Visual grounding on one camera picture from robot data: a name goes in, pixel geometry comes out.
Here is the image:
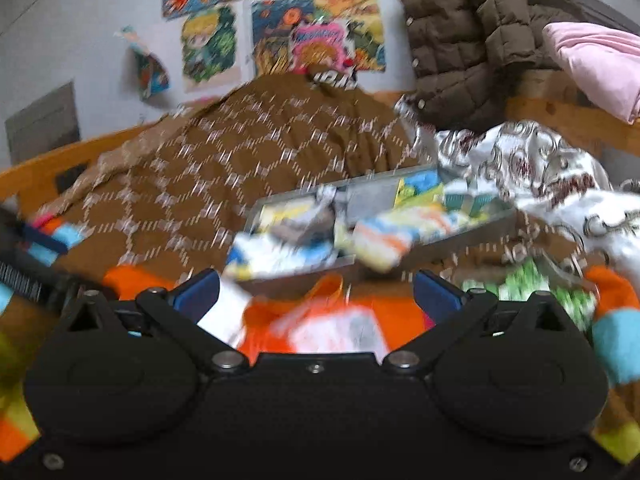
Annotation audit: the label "white sock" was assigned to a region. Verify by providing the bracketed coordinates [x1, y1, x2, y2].
[222, 232, 338, 282]

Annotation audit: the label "beige grey cloth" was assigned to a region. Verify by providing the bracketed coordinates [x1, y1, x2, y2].
[268, 205, 335, 246]

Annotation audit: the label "blue white tissue packet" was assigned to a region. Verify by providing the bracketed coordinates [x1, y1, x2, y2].
[442, 178, 498, 217]

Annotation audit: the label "green patterned cloth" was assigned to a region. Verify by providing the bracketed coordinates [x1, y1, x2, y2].
[450, 256, 600, 332]

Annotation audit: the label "brown patterned quilt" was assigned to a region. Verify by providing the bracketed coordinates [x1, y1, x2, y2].
[29, 70, 597, 291]

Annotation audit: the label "orange white packet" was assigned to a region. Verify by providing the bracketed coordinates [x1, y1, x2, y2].
[239, 274, 434, 363]

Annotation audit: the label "metal tray with drawing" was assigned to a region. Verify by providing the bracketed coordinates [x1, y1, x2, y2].
[224, 165, 516, 286]

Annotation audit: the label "colourful striped blanket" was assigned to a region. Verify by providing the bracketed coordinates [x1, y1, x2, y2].
[1, 242, 639, 464]

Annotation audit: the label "white floral satin sheet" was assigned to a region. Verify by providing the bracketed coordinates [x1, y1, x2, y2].
[394, 96, 640, 286]

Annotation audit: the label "brown puffer jacket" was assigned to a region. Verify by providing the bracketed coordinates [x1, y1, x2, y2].
[401, 0, 585, 131]

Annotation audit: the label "pink cloth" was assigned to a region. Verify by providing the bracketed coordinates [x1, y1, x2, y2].
[542, 22, 639, 125]

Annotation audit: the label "wooden bed frame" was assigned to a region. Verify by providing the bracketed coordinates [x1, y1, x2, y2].
[1, 70, 639, 216]

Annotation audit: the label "cartoon wall posters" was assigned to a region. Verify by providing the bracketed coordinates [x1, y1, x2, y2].
[113, 0, 409, 101]

